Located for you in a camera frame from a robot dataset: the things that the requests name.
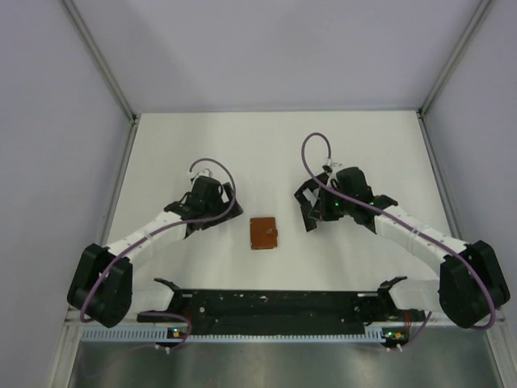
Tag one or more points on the aluminium frame post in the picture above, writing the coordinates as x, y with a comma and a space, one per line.
77, 21
481, 12

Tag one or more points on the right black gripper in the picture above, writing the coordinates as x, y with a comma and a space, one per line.
326, 214

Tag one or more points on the left aluminium frame post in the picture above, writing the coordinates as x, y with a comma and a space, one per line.
77, 21

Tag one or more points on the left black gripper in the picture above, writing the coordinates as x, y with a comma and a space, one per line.
234, 211

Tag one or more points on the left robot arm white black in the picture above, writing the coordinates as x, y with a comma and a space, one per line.
104, 288

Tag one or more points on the right aluminium frame post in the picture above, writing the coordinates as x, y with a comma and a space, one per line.
481, 12

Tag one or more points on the grey slotted cable duct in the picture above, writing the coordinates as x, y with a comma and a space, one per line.
169, 335

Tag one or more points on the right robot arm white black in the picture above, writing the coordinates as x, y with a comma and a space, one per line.
469, 286

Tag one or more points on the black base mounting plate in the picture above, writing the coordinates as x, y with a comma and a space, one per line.
267, 312

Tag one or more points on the brown leather card holder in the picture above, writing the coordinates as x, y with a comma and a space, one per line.
263, 233

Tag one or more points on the black card rack box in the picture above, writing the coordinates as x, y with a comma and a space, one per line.
313, 201

